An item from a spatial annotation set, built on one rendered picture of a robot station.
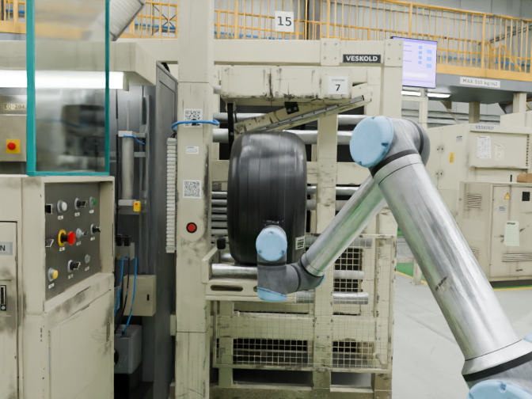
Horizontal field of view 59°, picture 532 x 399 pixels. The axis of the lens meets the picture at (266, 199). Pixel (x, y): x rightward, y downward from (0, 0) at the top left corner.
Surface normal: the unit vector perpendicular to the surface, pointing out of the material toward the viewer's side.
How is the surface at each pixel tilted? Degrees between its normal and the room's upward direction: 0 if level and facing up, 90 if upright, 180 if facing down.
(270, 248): 84
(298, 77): 90
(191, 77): 90
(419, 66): 90
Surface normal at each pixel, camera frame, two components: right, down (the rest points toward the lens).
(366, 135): -0.81, -0.08
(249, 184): -0.03, -0.19
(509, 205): 0.29, 0.06
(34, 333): -0.04, 0.05
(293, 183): 0.24, -0.21
